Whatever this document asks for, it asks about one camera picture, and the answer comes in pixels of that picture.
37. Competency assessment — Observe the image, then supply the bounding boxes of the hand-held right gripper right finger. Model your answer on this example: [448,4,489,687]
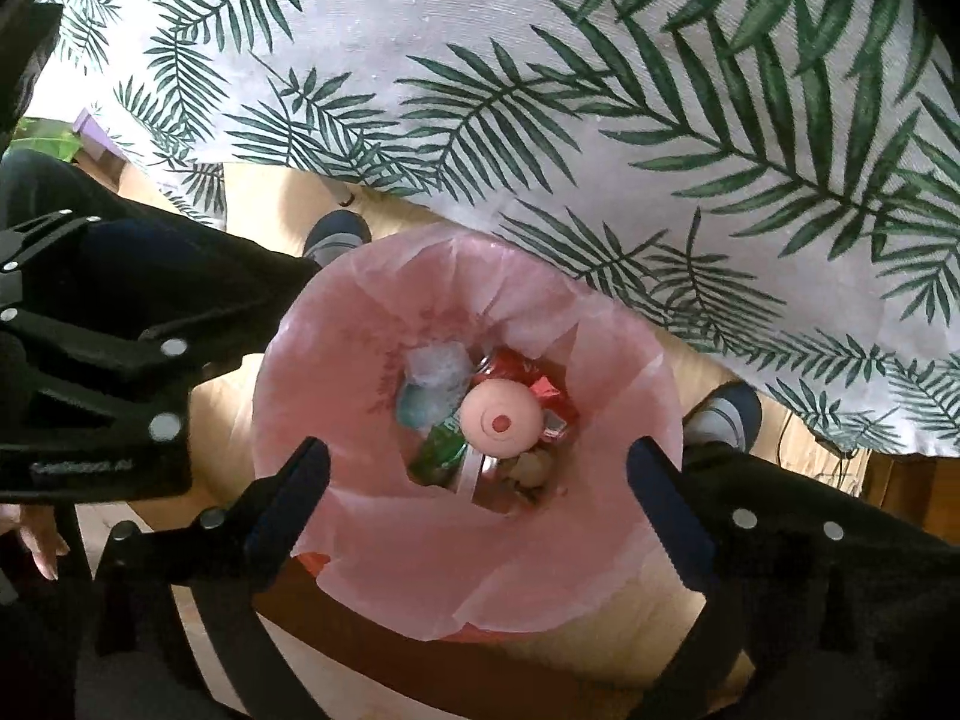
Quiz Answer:
[626,435,878,720]

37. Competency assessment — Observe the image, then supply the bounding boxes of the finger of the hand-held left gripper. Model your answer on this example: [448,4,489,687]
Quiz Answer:
[0,212,107,331]
[0,306,194,460]

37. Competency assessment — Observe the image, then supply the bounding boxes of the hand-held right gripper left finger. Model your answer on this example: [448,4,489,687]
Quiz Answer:
[94,436,332,720]

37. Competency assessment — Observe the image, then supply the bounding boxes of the red bin with pink liner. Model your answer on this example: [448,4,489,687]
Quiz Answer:
[251,229,685,646]

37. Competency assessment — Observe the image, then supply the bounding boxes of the green soda can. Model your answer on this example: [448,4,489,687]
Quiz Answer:
[407,418,471,486]

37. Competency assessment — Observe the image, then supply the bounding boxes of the red soda can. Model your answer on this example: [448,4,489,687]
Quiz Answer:
[472,347,580,445]

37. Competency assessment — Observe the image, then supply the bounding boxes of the peach silicone lid red knob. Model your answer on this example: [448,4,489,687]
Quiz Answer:
[458,378,543,458]

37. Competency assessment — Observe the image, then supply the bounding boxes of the person's left hand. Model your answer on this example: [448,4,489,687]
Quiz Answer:
[0,502,72,584]

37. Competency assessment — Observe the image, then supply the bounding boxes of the green plant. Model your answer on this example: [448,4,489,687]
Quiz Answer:
[13,130,82,164]

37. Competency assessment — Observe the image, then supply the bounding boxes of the person's left leg dark pants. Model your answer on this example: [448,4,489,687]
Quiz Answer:
[0,148,325,720]

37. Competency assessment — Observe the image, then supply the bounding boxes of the person's leg dark pants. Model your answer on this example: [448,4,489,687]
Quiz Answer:
[637,441,960,720]
[0,148,325,720]

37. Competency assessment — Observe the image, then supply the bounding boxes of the person's right shoe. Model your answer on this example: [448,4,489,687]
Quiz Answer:
[684,381,764,457]

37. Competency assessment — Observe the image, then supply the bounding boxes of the person's shoe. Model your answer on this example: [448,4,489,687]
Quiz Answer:
[302,210,374,272]
[684,381,764,457]

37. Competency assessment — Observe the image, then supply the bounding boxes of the purple object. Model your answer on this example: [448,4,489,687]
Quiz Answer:
[71,107,130,164]

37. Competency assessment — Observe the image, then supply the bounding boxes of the person's left shoe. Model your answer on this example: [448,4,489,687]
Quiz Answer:
[302,210,374,272]

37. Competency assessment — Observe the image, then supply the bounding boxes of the person's right leg dark pants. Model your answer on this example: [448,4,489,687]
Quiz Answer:
[637,441,960,720]

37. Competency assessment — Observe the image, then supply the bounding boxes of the brown wooden furniture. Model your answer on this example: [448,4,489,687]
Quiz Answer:
[861,450,960,545]

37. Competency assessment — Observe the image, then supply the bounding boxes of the leaf print tablecloth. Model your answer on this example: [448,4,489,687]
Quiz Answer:
[34,0,960,460]

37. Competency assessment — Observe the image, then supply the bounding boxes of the thin black cable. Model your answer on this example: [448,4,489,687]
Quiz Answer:
[771,416,860,475]

